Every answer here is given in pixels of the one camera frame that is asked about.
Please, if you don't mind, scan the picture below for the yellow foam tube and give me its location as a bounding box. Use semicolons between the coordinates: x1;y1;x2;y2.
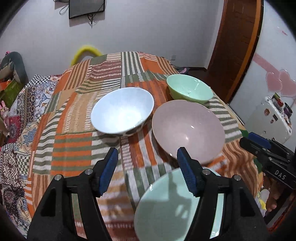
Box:
70;45;102;67

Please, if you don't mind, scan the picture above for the pink brown bowl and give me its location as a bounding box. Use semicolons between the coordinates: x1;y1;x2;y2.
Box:
152;100;225;164

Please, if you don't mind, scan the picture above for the white sliding wardrobe door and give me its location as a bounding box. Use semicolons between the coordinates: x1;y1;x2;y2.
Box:
229;0;296;139

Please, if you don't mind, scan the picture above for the person's right hand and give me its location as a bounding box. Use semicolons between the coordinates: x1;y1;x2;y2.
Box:
266;179;287;212

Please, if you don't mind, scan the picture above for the black hanging cable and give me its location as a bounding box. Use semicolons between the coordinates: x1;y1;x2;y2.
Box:
88;14;98;29

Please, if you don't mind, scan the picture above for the mint green bowl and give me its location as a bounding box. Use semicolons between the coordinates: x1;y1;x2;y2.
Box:
166;74;213;105

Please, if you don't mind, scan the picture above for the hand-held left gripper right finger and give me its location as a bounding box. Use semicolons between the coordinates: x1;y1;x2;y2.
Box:
177;146;270;241

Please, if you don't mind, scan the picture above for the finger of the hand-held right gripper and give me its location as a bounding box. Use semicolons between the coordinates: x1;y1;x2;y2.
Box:
239;137;278;163
248;132;271;149

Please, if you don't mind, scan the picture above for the striped orange patchwork blanket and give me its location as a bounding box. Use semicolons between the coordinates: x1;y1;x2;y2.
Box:
24;51;260;241

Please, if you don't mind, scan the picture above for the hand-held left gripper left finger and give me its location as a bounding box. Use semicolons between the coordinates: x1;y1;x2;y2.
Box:
26;147;119;241

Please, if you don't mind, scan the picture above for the white mini fridge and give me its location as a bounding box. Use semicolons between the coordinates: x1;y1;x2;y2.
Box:
245;95;294;144

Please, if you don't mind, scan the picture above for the brown wooden door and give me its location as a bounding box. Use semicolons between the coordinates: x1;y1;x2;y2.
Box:
207;0;263;102

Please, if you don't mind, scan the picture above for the white spotted bowl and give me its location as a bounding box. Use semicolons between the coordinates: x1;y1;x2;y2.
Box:
91;87;154;136

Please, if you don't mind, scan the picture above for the patterned checkered quilt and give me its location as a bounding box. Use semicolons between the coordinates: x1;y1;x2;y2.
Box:
0;74;63;232

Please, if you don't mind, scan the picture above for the mint green plate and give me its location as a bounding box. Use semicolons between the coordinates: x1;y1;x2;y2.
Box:
134;167;225;241

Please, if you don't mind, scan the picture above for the pink rabbit toy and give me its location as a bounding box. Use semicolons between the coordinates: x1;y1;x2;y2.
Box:
0;101;10;128

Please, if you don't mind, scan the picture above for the small black wall monitor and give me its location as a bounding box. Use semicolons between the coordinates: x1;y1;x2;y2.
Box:
69;0;107;19

